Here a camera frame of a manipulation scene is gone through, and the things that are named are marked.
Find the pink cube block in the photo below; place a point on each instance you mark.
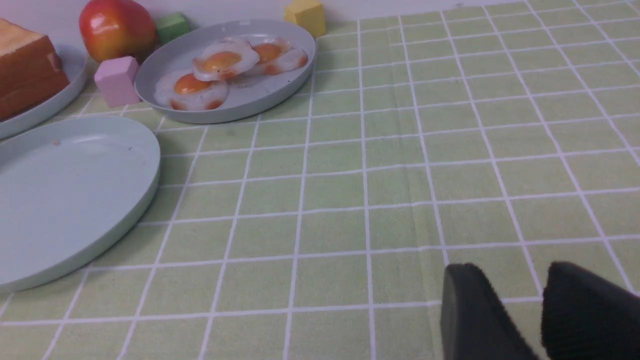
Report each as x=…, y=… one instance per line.
x=115, y=79

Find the red yellow apple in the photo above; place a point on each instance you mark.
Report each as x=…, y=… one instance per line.
x=112, y=29

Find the yellow cube block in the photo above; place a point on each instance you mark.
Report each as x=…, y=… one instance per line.
x=307, y=14

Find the fried egg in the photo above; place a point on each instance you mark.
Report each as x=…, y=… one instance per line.
x=276, y=56
x=224, y=59
x=181, y=90

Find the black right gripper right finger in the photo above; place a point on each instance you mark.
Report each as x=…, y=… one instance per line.
x=586, y=317

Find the green cube block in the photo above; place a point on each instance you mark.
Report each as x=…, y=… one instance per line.
x=171, y=26

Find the fried egg right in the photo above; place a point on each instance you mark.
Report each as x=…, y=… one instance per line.
x=276, y=56

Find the fried egg top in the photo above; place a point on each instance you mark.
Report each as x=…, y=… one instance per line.
x=224, y=59

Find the green checkered tablecloth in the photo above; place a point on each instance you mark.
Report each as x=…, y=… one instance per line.
x=505, y=135

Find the toast bread loaf slices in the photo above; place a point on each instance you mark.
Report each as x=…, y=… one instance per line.
x=31, y=71

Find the light blue front plate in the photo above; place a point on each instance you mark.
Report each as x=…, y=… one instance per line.
x=69, y=191

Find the light blue bread plate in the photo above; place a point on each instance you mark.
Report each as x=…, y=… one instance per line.
x=75, y=66

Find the grey egg plate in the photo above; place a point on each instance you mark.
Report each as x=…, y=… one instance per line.
x=248, y=96

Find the fried egg left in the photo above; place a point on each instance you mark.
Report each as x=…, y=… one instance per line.
x=181, y=90

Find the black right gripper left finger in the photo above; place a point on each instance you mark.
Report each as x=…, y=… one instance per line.
x=474, y=323

